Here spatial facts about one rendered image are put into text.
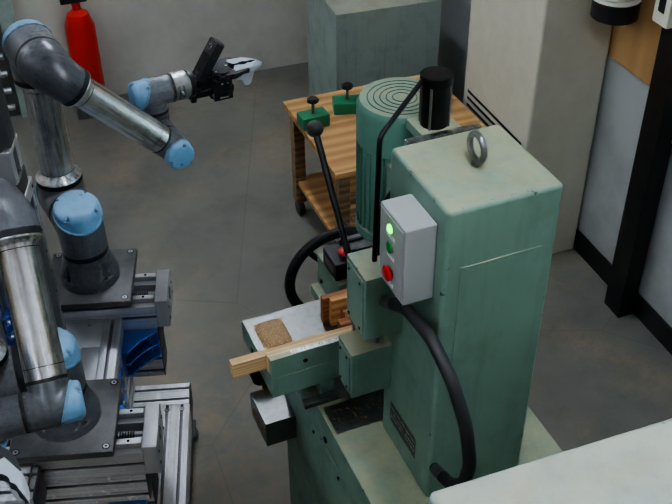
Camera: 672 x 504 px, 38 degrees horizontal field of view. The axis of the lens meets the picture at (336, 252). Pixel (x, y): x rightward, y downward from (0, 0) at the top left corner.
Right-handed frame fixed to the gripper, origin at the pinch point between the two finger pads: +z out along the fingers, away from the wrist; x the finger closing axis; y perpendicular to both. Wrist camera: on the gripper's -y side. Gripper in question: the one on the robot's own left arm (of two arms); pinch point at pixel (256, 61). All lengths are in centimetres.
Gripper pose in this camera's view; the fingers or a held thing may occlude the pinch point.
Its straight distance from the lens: 268.2
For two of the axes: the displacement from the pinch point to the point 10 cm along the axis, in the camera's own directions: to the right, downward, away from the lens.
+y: -0.5, 7.6, 6.5
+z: 8.7, -2.8, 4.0
